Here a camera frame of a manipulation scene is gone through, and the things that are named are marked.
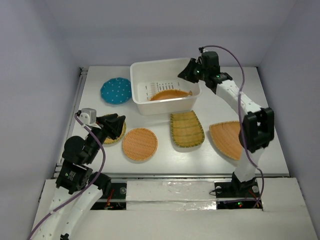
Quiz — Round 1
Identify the aluminium left side rail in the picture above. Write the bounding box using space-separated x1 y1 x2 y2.
53 66 89 178

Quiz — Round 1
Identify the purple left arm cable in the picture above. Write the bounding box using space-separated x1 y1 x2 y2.
26 112 106 240

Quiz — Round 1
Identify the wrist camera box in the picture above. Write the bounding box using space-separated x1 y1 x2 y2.
75 108 97 126
198 47 207 56

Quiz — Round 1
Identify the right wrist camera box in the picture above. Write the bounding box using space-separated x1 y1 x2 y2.
198 47 207 56

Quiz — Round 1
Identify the boat-shaped orange bamboo plate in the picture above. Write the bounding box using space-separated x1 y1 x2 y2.
149 89 193 101

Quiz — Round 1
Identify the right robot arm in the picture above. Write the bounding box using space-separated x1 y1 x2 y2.
178 47 275 196

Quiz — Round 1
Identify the round orange bamboo plate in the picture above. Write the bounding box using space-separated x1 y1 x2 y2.
122 128 158 162

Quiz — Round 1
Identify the aluminium rail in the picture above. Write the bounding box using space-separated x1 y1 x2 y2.
53 66 89 178
51 171 290 179

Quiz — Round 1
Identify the round green-rimmed bamboo plate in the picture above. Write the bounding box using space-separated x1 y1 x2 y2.
104 122 127 145

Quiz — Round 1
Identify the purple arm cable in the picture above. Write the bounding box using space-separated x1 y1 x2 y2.
26 112 106 240
199 44 265 209

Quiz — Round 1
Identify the blue polka dot plate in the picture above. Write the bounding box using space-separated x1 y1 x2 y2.
100 77 132 105

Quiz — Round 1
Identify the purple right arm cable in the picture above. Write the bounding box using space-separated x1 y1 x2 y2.
199 44 265 209

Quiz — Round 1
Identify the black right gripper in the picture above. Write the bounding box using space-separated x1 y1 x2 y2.
178 57 209 83

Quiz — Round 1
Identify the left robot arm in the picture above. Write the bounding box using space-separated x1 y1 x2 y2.
28 108 126 240

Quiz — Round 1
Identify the white plastic bin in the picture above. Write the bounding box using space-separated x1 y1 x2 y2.
130 58 202 116

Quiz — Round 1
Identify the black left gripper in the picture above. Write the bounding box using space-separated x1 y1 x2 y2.
85 112 126 163

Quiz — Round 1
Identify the aluminium front rail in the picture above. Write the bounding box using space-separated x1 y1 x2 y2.
51 171 290 179

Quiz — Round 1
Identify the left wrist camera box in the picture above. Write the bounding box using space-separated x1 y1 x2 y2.
75 108 97 126

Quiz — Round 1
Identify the green-rimmed rectangular bamboo plate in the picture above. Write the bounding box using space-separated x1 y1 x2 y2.
170 110 205 148

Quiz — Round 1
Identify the fan-shaped orange bamboo plate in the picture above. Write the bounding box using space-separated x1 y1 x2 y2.
209 121 243 161

